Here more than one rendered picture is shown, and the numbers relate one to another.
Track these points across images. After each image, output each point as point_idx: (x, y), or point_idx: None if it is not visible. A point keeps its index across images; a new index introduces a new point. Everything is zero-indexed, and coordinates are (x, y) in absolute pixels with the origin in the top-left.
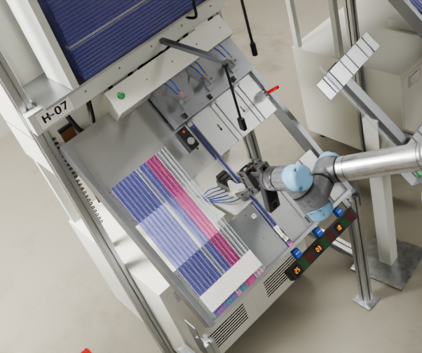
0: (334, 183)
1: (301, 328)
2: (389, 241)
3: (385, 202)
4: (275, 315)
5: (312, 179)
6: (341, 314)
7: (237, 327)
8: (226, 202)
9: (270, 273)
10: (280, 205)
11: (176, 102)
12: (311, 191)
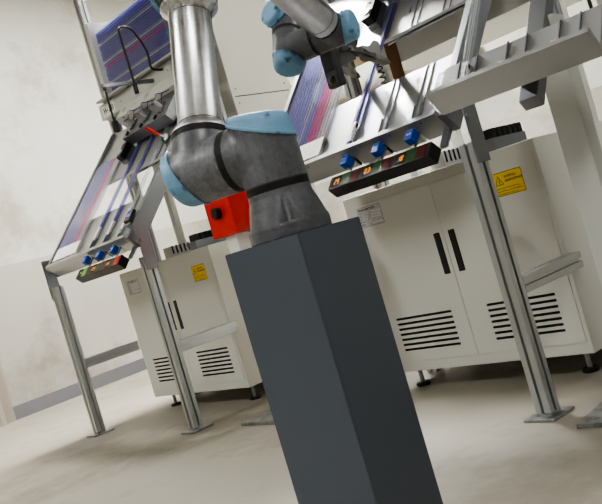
0: (312, 38)
1: (483, 401)
2: None
3: (581, 216)
4: (506, 385)
5: (273, 13)
6: (515, 411)
7: (443, 345)
8: None
9: (499, 296)
10: (380, 106)
11: None
12: (275, 30)
